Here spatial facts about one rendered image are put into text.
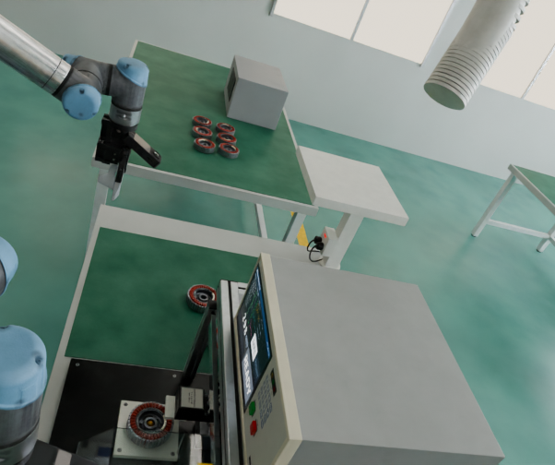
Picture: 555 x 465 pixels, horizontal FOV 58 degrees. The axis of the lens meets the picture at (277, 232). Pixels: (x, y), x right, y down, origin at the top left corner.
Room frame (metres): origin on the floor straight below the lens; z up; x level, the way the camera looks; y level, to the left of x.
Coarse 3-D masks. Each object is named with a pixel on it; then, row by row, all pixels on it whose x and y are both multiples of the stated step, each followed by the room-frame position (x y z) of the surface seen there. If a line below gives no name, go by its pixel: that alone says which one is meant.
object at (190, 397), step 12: (168, 396) 0.80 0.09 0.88; (180, 396) 0.78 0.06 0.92; (192, 396) 0.79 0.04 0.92; (204, 396) 0.81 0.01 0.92; (168, 408) 0.77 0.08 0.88; (180, 408) 0.75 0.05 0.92; (192, 408) 0.76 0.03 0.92; (204, 408) 0.77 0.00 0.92; (180, 420) 0.75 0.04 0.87; (192, 420) 0.76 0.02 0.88; (204, 420) 0.77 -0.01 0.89
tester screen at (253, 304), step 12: (252, 288) 0.85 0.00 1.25; (252, 300) 0.83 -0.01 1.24; (252, 312) 0.80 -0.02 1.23; (264, 312) 0.74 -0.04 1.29; (252, 324) 0.77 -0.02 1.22; (264, 324) 0.72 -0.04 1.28; (240, 336) 0.81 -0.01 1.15; (252, 336) 0.75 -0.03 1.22; (264, 336) 0.70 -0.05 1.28; (240, 348) 0.78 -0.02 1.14; (264, 348) 0.68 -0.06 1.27; (252, 360) 0.70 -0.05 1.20; (264, 360) 0.66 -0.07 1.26; (252, 372) 0.68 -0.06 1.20
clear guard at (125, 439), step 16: (112, 432) 0.54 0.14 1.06; (128, 432) 0.55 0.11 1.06; (144, 432) 0.56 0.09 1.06; (160, 432) 0.58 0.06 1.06; (80, 448) 0.52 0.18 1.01; (96, 448) 0.51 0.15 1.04; (112, 448) 0.51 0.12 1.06; (128, 448) 0.52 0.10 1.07; (144, 448) 0.53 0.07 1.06; (160, 448) 0.55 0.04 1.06; (176, 448) 0.56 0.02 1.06; (192, 448) 0.57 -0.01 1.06; (208, 448) 0.58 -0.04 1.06; (112, 464) 0.49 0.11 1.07; (128, 464) 0.50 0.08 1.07; (144, 464) 0.51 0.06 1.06; (160, 464) 0.52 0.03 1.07; (176, 464) 0.53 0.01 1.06; (192, 464) 0.54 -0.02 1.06
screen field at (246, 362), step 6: (246, 354) 0.74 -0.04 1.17; (246, 360) 0.73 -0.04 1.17; (246, 366) 0.71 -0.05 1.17; (246, 372) 0.70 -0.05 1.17; (246, 378) 0.69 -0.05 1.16; (252, 378) 0.67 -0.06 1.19; (246, 384) 0.68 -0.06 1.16; (252, 384) 0.66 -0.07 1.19; (246, 390) 0.67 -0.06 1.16; (252, 390) 0.65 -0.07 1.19; (246, 396) 0.66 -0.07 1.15; (246, 402) 0.65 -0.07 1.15
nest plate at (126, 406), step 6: (126, 402) 0.81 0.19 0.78; (132, 402) 0.81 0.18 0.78; (138, 402) 0.82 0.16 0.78; (120, 408) 0.79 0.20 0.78; (126, 408) 0.79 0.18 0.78; (132, 408) 0.80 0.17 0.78; (120, 414) 0.77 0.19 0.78; (126, 414) 0.78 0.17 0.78; (120, 420) 0.75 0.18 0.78; (126, 420) 0.76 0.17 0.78; (144, 420) 0.78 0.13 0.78; (174, 420) 0.81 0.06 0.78; (120, 426) 0.74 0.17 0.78; (174, 426) 0.80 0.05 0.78
